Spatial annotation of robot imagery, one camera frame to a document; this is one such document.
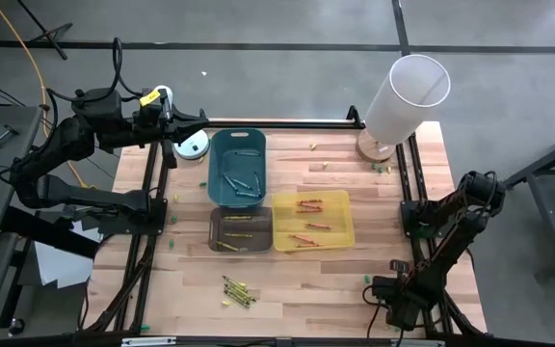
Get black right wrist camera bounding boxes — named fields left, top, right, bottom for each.
left=371, top=276, right=397, bottom=297

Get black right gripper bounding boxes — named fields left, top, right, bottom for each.
left=385, top=259, right=436, bottom=332

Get dark metal side table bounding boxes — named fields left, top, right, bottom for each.
left=503, top=122, right=555, bottom=280

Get smoky grey translucent bin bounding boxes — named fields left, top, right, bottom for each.
left=208, top=206, right=275, bottom=254

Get white paper sheet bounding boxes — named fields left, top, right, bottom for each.
left=33, top=219, right=104, bottom=290

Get teal plastic bin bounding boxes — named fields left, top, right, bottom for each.
left=207, top=127, right=268, bottom=209

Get white cylinder shade table lamp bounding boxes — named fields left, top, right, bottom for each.
left=356, top=53, right=452, bottom=164

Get yellow translucent plastic bin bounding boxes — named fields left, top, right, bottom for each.
left=271, top=189, right=357, bottom=254

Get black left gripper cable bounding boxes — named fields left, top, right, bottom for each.
left=43, top=37, right=144, bottom=105

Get yellow tape label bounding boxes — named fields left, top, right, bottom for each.
left=139, top=88, right=162, bottom=108

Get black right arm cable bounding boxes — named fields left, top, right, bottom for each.
left=360, top=283, right=389, bottom=339

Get silver aluminium extrusion piece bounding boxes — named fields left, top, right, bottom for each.
left=121, top=336, right=178, bottom=347
left=391, top=338, right=445, bottom=347

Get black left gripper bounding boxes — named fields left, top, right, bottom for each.
left=132, top=93, right=210, bottom=170

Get black aluminium rig frame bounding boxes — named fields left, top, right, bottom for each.
left=77, top=104, right=489, bottom=347

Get yellow power cable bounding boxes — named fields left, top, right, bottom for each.
left=0, top=0, right=91, bottom=189

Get black tripod legs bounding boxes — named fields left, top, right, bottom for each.
left=14, top=0, right=74, bottom=62

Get white gooseneck desk lamp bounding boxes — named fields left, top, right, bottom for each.
left=154, top=85, right=210, bottom=161

